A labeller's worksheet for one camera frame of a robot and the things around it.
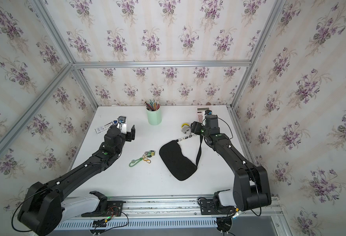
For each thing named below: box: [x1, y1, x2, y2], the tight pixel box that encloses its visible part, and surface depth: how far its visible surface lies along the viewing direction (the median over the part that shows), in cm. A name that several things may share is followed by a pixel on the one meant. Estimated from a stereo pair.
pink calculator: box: [196, 106, 210, 123], surface depth 116 cm
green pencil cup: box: [145, 106, 163, 126], surface depth 106 cm
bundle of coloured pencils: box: [144, 99, 161, 112], surface depth 105 cm
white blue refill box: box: [94, 119, 118, 135], surface depth 107 cm
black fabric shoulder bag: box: [159, 136, 204, 181], surface depth 90 cm
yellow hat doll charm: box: [180, 122, 192, 135], surface depth 102 cm
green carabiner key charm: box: [128, 150, 156, 168], surface depth 92 cm
